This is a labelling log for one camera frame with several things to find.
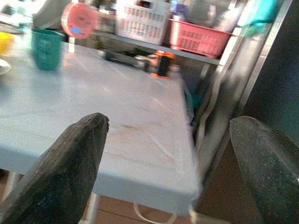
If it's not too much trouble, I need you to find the thin white cord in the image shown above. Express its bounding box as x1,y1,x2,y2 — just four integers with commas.
133,202,178,224

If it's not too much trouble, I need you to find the white plastic basket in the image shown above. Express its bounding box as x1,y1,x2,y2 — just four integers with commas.
115,0,172,46

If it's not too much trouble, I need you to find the white metal table leg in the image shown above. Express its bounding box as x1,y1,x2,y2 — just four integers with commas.
1,171,18,203
85,192,100,224

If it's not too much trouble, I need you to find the round steel plate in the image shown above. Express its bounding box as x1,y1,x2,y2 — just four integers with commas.
0,59,12,76

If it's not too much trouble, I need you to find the pink round gadget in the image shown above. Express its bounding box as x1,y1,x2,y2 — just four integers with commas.
61,2,99,53

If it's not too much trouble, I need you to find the pink plastic basket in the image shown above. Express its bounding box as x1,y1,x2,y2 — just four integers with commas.
167,18,234,59

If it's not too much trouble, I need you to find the grey metal shelf rack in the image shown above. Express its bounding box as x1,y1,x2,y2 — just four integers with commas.
93,0,292,185

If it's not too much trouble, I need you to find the yellow plastic bowl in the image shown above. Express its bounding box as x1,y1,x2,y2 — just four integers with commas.
0,32,15,55

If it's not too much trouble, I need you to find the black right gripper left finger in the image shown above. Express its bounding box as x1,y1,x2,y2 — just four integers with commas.
0,112,110,224

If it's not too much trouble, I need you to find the teal cloth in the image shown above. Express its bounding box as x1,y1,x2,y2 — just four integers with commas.
238,0,280,26

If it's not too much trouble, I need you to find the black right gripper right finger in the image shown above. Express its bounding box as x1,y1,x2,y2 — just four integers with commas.
229,115,299,224

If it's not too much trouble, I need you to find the thick white cord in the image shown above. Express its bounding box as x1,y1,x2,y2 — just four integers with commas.
195,70,221,150

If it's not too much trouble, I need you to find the black remote controller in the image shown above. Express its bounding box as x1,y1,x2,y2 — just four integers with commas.
102,50,152,70

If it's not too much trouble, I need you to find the teal ceramic mug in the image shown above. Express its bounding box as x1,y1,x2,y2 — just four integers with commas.
31,28,66,71

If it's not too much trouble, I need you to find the orange black device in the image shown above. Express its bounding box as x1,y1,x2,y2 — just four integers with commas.
150,50,176,79

